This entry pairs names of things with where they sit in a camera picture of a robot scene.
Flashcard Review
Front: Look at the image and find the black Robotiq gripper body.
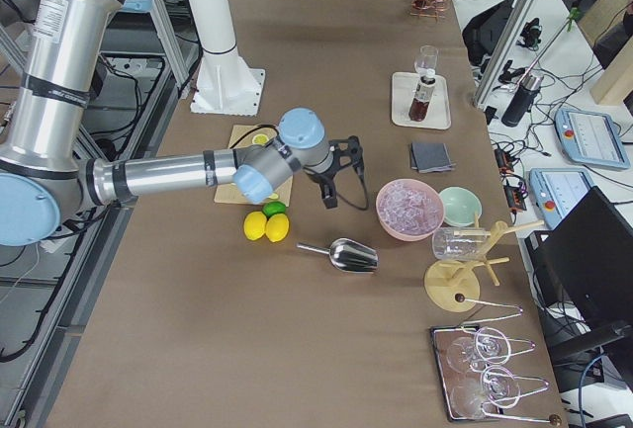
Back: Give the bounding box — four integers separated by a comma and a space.
304, 135, 360, 184

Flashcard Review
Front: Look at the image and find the tea bottle taken to tray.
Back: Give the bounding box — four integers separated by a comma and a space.
408, 69, 436, 122

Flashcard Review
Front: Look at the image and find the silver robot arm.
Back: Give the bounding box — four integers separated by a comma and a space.
1, 0, 363, 246

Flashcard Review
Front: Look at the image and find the lime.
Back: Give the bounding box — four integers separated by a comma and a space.
262, 201, 287, 218

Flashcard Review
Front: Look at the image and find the lemon two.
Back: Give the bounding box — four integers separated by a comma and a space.
265, 214, 290, 242

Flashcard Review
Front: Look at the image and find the metal ice scoop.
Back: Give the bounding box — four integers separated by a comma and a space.
296, 238, 379, 273

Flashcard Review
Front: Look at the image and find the grey folded cloth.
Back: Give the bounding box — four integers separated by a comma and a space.
409, 142, 455, 173

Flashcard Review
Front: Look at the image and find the pink bowl with ice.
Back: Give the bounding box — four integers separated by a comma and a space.
375, 179, 445, 242

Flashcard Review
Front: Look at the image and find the lemon one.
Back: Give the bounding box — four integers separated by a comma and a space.
242, 211, 268, 241

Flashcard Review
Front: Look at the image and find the half lemon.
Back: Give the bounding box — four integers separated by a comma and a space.
251, 133, 269, 145

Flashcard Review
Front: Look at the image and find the cream rabbit tray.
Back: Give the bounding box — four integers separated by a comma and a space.
391, 72, 451, 130

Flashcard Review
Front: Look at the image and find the bamboo cutting board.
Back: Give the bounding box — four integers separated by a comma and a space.
213, 124, 295, 206

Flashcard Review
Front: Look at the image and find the clear wine glass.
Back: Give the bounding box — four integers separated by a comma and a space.
414, 45, 439, 76

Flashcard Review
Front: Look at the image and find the green bowl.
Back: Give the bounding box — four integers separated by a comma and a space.
439, 187, 483, 227

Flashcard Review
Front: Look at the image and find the clear tumbler on stand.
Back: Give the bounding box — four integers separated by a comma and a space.
432, 227, 490, 261

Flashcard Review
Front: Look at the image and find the wooden cup tree stand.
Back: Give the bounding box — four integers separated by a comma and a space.
423, 219, 544, 312

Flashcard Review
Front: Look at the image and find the black thermos bottle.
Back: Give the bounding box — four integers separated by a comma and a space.
501, 71, 543, 128

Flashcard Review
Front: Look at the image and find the blue teach pendant near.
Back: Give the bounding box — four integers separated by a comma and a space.
528, 167, 594, 229

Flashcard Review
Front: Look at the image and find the blue teach pendant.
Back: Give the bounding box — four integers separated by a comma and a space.
555, 108, 631, 170
528, 167, 594, 229

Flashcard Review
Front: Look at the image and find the black glass rack tray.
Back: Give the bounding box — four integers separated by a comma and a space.
428, 301, 563, 424

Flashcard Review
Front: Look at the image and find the blue teach pendant far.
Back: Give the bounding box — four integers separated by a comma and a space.
555, 108, 631, 170

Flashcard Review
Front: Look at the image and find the black monitor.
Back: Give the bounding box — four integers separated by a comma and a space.
524, 187, 632, 373

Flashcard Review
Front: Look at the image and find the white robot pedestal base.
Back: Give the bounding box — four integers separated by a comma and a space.
189, 0, 265, 117

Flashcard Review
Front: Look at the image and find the aluminium frame post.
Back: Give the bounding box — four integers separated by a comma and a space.
473, 0, 536, 110

